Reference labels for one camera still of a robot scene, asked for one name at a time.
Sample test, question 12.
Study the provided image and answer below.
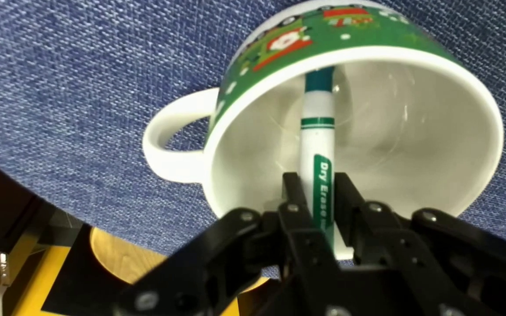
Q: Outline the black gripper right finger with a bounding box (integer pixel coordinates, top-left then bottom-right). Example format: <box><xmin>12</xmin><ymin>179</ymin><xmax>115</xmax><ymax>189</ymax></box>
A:
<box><xmin>333</xmin><ymin>172</ymin><xmax>506</xmax><ymax>316</ymax></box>

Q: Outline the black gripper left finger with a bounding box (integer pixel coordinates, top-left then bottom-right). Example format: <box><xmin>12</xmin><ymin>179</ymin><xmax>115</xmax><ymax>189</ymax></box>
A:
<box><xmin>110</xmin><ymin>170</ymin><xmax>344</xmax><ymax>316</ymax></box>

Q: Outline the green dry erase marker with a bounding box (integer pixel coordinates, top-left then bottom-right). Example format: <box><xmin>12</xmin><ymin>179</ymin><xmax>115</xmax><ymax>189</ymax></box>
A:
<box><xmin>296</xmin><ymin>65</ymin><xmax>338</xmax><ymax>261</ymax></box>

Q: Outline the green white Christmas mug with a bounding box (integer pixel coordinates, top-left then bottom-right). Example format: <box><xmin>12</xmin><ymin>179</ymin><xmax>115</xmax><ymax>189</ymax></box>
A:
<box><xmin>140</xmin><ymin>0</ymin><xmax>506</xmax><ymax>263</ymax></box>

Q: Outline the blue denim tablecloth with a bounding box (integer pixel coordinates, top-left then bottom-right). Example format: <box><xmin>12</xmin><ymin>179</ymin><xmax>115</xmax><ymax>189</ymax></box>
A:
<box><xmin>0</xmin><ymin>0</ymin><xmax>506</xmax><ymax>277</ymax></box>

